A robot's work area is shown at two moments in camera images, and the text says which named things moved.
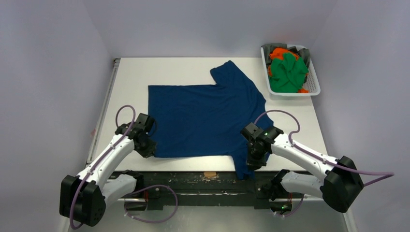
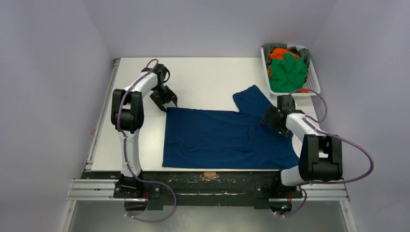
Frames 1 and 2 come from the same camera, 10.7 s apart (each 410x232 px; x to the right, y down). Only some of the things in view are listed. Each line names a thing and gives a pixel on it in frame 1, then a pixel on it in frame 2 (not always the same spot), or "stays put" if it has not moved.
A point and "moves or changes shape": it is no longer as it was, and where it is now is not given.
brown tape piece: (210, 174) stays put
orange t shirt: (278, 53) stays put
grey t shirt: (303, 53) stays put
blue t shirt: (199, 120) moves or changes shape
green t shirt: (287, 74) stays put
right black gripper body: (255, 160) → (271, 118)
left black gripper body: (148, 147) → (162, 92)
